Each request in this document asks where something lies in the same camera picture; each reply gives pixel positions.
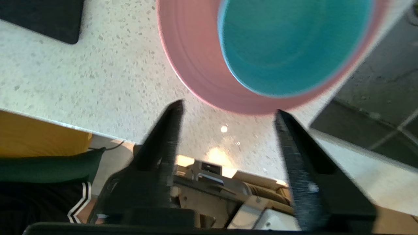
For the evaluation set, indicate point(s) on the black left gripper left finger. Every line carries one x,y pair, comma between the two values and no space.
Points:
153,169

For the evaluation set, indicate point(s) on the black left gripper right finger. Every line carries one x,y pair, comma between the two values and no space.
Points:
313,182

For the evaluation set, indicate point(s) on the teal bowl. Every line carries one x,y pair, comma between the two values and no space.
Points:
294,49

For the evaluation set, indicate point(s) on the stainless steel sink basin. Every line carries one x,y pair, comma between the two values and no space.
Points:
385,98

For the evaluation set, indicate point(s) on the pink plate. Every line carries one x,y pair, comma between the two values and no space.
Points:
189,65

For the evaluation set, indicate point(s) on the person in yellow top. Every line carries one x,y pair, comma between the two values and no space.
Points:
39,137

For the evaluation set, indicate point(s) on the black induction cooktop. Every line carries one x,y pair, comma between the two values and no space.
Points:
42,19

